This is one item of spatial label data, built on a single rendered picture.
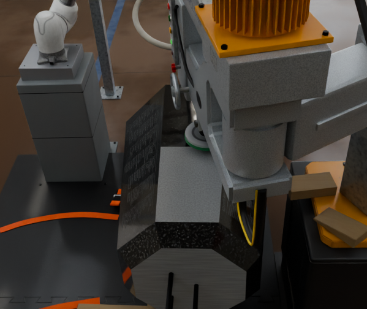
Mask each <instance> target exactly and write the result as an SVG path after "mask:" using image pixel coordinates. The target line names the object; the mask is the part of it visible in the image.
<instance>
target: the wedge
mask: <svg viewBox="0 0 367 309"><path fill-rule="evenodd" d="M313 220H314V221H316V222H317V223H319V224H320V225H321V226H323V227H324V228H326V229H327V230H328V231H330V232H331V233H332V234H334V235H335V236H337V237H338V238H340V239H341V240H342V241H343V242H345V243H347V244H348V245H349V246H351V247H352V248H355V247H356V246H357V245H358V244H359V243H361V242H362V241H364V239H366V238H367V225H365V224H363V223H361V222H359V221H357V220H355V219H353V218H351V217H349V216H346V215H344V214H342V213H340V212H338V211H336V210H334V209H332V208H330V207H328V208H327V209H326V210H324V211H323V212H322V213H320V214H319V215H317V216H316V217H315V218H314V219H313Z"/></svg>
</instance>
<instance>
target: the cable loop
mask: <svg viewBox="0 0 367 309"><path fill-rule="evenodd" d="M266 198H267V189H260V190H256V191H255V204H254V226H253V229H252V226H251V224H250V221H249V217H248V212H247V206H246V201H244V202H237V210H238V216H239V219H240V223H241V227H242V229H243V232H244V235H245V237H246V240H247V241H248V243H249V244H250V245H251V246H252V247H253V248H254V249H258V248H260V247H261V244H262V240H263V231H264V222H265V207H266Z"/></svg>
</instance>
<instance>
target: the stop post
mask: <svg viewBox="0 0 367 309"><path fill-rule="evenodd" d="M88 1H89V7H90V11H91V17H92V21H93V28H94V34H95V38H96V45H97V51H98V55H99V62H100V68H101V73H102V79H103V83H104V86H101V88H100V94H101V98H102V100H107V99H121V95H122V92H123V86H115V82H114V78H113V70H112V63H111V59H110V52H109V47H108V40H107V33H106V29H105V21H104V14H103V10H102V3H101V0H88Z"/></svg>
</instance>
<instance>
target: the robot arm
mask: <svg viewBox="0 0 367 309"><path fill-rule="evenodd" d="M77 12H78V6H77V3H76V0H54V1H53V3H52V5H51V7H50V10H49V11H48V10H45V11H42V12H39V13H38V14H37V15H36V17H35V19H34V34H35V38H36V42H37V46H38V48H39V59H38V60H37V64H46V63H50V65H54V63H59V62H68V59H67V51H68V50H69V48H68V47H65V46H64V38H65V36H66V34H67V33H68V32H69V31H70V30H71V28H72V27H73V26H74V24H75V22H76V20H77Z"/></svg>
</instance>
